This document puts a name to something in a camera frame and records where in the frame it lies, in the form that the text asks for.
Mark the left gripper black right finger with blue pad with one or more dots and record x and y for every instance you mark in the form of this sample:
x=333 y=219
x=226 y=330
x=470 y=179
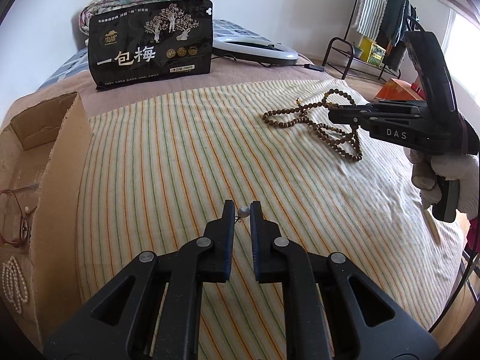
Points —
x=332 y=309

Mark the orange gift box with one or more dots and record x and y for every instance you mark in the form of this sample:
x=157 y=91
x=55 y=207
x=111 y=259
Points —
x=396 y=89

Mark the black clothes rack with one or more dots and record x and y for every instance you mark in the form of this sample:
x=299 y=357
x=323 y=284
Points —
x=343 y=53

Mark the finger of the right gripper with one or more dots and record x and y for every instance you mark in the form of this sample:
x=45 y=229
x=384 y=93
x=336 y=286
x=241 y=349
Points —
x=368 y=119

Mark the red strap wristwatch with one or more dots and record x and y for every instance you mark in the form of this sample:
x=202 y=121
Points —
x=16 y=224

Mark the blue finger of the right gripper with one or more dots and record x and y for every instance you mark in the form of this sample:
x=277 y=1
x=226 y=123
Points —
x=403 y=107

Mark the black plum snack bag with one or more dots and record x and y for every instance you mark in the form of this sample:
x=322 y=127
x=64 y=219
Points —
x=149 y=42

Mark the dark hanging clothes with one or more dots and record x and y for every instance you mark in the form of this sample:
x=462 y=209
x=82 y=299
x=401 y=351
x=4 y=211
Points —
x=393 y=26

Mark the white gloved right hand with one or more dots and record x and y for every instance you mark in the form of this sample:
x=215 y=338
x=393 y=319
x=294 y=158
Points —
x=464 y=168

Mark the yellow green box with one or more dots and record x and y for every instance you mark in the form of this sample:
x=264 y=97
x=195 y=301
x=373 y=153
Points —
x=372 y=53

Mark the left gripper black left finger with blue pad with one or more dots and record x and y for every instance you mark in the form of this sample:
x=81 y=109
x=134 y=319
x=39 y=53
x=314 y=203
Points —
x=151 y=308

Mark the striped hanging towel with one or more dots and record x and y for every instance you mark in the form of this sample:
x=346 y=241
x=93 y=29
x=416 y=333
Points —
x=368 y=17

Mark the brown cardboard box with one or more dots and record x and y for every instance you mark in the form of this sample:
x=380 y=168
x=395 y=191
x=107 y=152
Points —
x=45 y=144

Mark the striped yellow bed cloth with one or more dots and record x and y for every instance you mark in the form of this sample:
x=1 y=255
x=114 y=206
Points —
x=157 y=171

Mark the white ring light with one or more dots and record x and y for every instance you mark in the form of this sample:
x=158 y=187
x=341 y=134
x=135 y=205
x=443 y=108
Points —
x=254 y=50

